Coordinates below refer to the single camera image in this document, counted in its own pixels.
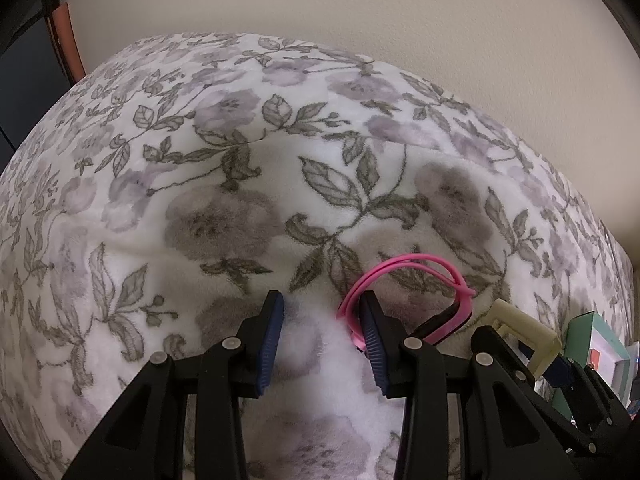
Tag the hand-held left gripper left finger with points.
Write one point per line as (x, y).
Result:
(267, 345)

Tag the teal cardboard box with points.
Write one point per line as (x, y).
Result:
(582, 330)

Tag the dark cabinet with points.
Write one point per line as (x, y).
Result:
(30, 70)

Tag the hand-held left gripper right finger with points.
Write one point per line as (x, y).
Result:
(372, 345)

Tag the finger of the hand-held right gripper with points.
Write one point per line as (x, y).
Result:
(585, 395)
(495, 342)

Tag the cream hair claw clip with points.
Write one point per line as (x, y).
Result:
(525, 327)

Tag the pink smart band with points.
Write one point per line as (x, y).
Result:
(400, 262)

